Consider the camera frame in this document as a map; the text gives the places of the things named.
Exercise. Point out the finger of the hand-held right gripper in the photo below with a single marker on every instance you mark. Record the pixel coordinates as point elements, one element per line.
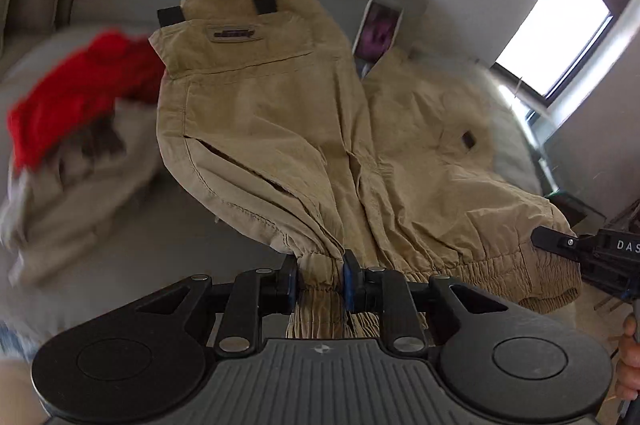
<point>552,241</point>

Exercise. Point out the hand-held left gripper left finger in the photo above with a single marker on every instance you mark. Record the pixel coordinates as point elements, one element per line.
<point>289,287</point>

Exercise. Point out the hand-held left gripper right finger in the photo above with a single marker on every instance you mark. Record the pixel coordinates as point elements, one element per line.
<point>348,287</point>

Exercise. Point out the khaki pants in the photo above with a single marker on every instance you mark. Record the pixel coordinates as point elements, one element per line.
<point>280,105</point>

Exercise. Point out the person's right hand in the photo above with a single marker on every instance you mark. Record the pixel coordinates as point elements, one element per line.
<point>629,367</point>

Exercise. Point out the grey pillow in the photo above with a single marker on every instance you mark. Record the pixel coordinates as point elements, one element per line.
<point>515,140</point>

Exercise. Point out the window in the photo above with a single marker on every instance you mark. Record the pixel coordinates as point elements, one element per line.
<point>565,20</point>

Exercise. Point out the beige printed t-shirt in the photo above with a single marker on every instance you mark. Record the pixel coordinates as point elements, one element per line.
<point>75,205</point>

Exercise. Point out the white smartphone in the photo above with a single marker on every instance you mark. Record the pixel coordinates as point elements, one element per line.
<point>375,35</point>

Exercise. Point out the red garment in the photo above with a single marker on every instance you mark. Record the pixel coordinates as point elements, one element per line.
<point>85,85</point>

